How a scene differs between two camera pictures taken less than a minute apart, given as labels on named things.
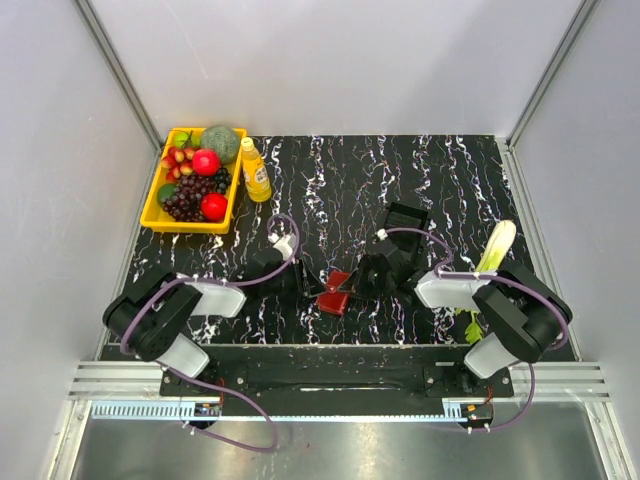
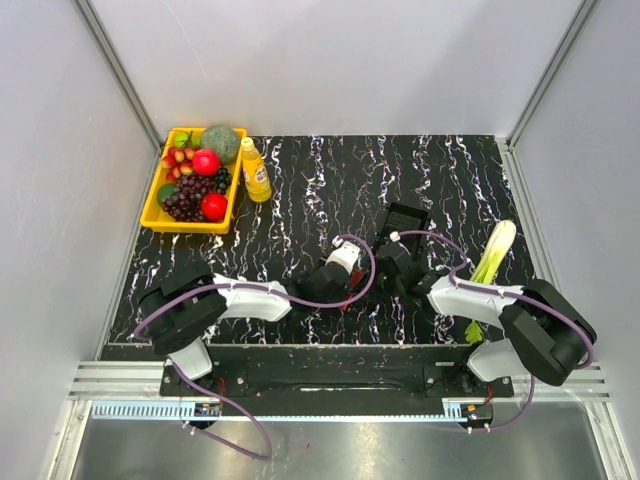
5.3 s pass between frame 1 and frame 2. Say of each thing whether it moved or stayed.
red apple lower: stayed
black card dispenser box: stayed
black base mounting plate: stayed
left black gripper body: moved
